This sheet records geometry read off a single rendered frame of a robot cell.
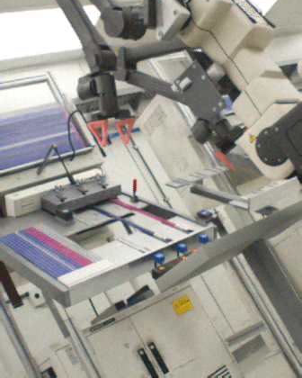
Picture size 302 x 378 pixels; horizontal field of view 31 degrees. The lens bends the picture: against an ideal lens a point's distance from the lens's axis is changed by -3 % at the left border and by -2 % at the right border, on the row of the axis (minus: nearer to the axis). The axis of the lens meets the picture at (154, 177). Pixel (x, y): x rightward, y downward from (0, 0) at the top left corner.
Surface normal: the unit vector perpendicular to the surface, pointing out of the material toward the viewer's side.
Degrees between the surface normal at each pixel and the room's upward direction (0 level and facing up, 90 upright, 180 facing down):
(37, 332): 90
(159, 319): 90
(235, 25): 90
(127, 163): 90
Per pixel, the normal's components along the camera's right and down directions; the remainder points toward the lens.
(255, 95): -0.61, 0.12
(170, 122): -0.75, 0.25
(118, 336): 0.45, -0.49
